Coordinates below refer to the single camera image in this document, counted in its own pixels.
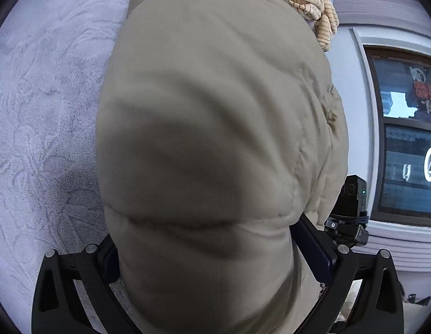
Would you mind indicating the khaki puffer jacket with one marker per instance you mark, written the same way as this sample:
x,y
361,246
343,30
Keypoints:
x,y
201,128

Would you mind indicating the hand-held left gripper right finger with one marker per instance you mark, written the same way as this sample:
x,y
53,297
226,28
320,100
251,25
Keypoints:
x,y
312,250

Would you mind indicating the purple embossed blanket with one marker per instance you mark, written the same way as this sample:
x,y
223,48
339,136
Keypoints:
x,y
45,111

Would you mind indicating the cream striped garment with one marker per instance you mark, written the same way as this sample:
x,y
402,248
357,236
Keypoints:
x,y
316,7

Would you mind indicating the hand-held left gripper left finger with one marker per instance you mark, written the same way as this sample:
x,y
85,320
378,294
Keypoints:
x,y
109,264

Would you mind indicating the dark framed window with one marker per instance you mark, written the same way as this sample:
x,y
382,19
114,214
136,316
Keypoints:
x,y
403,167

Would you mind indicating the colourful window sticker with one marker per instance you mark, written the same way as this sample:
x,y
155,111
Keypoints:
x,y
424,90

